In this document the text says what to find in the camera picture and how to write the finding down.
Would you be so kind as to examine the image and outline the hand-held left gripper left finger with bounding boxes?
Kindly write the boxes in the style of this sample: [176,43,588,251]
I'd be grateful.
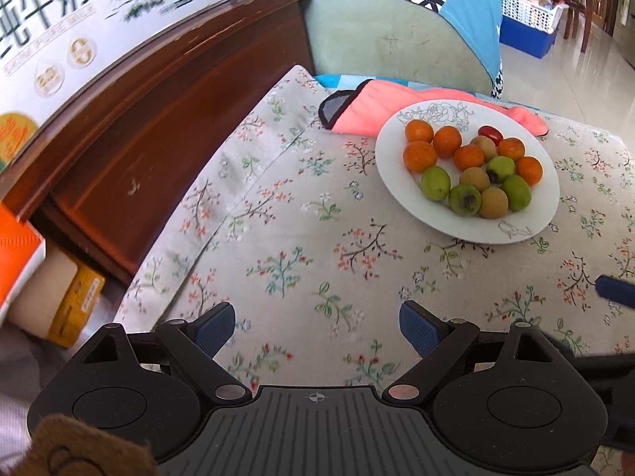
[74,302,254,403]

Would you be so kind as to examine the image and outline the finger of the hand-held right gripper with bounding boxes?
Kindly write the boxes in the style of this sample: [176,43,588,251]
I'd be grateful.
[595,274,635,308]

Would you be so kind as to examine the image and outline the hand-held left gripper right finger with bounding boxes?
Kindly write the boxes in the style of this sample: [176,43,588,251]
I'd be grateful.
[382,300,571,403]

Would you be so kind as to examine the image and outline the white plate with grey print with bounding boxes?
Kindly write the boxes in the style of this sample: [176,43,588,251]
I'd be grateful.
[375,100,561,245]

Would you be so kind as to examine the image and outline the green jujube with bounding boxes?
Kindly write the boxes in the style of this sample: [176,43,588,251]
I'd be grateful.
[502,175,533,211]
[421,166,452,202]
[449,184,483,216]
[485,155,517,183]

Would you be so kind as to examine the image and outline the small orange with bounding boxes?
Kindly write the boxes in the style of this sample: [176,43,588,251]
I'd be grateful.
[405,120,435,144]
[453,144,486,171]
[433,126,463,155]
[497,137,526,162]
[516,156,544,185]

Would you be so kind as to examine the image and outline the brown longan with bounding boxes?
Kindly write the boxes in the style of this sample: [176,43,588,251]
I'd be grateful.
[479,187,510,219]
[470,136,498,159]
[459,167,492,192]

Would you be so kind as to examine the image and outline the speckled orange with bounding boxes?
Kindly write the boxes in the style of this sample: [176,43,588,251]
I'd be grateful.
[403,141,438,172]

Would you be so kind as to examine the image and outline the yellow box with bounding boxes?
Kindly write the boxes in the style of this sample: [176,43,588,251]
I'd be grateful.
[47,263,106,349]

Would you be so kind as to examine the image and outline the floral printed cloth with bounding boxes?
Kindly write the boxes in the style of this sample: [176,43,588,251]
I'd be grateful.
[113,64,635,457]

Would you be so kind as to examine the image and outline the cream paper roll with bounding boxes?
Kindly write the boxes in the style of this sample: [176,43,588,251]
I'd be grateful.
[7,245,80,340]

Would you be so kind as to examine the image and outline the brown fuzzy cloth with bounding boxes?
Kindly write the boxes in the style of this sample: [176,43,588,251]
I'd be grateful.
[10,413,162,476]

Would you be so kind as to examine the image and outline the grey cloth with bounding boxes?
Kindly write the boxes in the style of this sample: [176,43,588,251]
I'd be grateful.
[0,324,90,457]

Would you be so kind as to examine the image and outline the orange white carton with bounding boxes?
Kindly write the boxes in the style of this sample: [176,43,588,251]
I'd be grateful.
[0,203,46,311]

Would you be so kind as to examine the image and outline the pink oven mitt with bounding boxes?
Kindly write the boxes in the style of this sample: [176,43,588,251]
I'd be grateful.
[318,79,550,137]

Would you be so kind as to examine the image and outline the brown wooden cabinet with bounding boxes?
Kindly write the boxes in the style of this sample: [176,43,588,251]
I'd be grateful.
[0,0,314,286]

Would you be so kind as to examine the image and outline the blue plastic bin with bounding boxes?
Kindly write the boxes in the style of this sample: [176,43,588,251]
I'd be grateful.
[498,15,556,59]

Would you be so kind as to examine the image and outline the light blue striped cloth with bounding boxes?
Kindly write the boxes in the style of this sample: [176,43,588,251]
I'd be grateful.
[315,73,378,91]

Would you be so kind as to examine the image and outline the white plastic basket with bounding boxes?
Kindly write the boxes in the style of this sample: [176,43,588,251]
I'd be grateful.
[498,0,569,35]

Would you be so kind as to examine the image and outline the pale green cushion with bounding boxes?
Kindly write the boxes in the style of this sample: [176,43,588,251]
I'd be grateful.
[304,0,497,95]

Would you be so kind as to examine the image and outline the white printed carton box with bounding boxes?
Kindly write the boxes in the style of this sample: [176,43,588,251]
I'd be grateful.
[0,0,230,174]

